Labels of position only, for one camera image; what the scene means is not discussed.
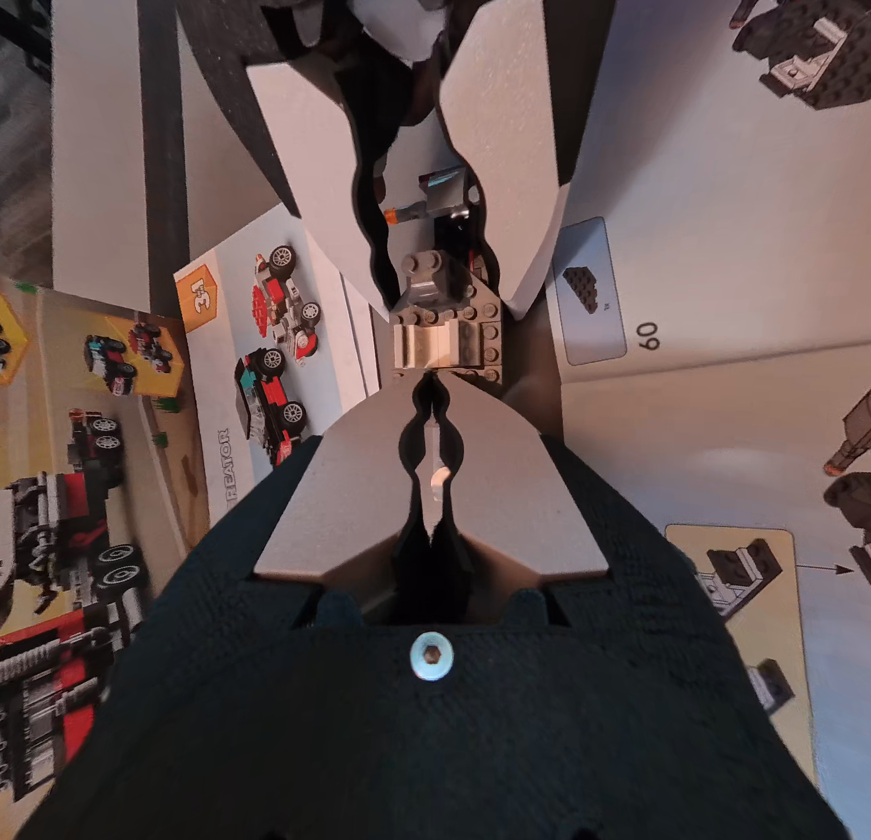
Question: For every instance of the open instruction booklet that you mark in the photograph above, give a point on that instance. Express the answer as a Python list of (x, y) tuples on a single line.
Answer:
[(714, 411)]

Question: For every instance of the lego box with truck picture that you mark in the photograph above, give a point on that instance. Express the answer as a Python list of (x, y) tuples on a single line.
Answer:
[(54, 377)]

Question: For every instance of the closed instruction booklet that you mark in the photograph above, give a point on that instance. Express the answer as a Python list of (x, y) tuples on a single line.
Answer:
[(224, 350)]

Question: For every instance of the dark grey lego wedge plate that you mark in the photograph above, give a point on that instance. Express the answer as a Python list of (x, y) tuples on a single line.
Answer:
[(491, 330)]

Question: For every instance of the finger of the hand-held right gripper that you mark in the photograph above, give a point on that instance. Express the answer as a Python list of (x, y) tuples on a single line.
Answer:
[(510, 139), (306, 159)]

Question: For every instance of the red grey lego model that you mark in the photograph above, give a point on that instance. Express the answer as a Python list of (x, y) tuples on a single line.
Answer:
[(435, 282)]

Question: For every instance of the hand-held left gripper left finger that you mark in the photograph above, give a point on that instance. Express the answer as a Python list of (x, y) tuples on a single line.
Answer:
[(340, 506)]

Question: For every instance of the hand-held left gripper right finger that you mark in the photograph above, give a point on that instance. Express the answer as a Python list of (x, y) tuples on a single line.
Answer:
[(531, 506)]

